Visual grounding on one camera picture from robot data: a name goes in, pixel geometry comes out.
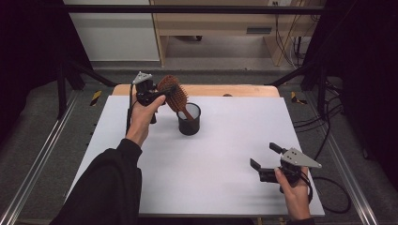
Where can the black horizontal frame bar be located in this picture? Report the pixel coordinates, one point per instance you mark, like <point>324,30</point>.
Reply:
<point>187,8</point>

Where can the person's right hand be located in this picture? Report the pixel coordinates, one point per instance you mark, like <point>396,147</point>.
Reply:
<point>295,200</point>

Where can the light wooden desk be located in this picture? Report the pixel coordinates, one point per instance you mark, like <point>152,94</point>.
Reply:
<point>219,22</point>

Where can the wooden hairbrush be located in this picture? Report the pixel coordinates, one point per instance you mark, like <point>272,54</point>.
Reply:
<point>179,101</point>

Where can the person's left hand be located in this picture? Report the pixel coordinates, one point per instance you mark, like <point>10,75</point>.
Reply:
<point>140,122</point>

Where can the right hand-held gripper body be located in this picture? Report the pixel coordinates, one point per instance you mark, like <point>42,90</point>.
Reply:
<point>297,159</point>

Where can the black metal stand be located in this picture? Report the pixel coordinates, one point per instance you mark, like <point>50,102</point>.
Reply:
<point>321,90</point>
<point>61,87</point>

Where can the black curtain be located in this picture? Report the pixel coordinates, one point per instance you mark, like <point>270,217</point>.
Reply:
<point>359,62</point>
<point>28,47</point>

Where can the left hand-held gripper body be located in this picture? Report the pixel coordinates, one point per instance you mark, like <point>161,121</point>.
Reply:
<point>144,92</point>

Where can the yellow black tape marker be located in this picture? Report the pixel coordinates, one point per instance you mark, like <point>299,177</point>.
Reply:
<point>95,97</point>
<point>295,98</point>

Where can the black mesh pen holder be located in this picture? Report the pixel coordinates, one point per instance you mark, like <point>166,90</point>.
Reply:
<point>187,128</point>

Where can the aluminium floor rail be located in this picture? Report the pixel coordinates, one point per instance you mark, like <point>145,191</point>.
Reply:
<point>350,181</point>
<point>34,172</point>

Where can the white power socket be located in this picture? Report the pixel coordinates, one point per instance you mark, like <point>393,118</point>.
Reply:
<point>281,2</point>

